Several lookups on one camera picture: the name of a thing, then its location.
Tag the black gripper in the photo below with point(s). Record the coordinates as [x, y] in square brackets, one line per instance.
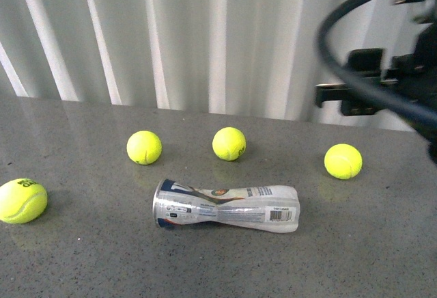
[412, 76]

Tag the clear plastic tennis ball can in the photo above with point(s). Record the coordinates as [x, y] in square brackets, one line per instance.
[269, 208]

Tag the rightmost yellow tennis ball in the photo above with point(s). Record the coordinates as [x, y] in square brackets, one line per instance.
[343, 161]

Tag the yellow tennis ball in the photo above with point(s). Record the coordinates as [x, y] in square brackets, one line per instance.
[343, 161]
[229, 144]
[144, 147]
[22, 201]

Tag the leftmost yellow tennis ball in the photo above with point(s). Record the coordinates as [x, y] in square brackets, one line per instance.
[22, 201]

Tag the white pleated curtain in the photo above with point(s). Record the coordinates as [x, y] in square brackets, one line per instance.
[239, 57]

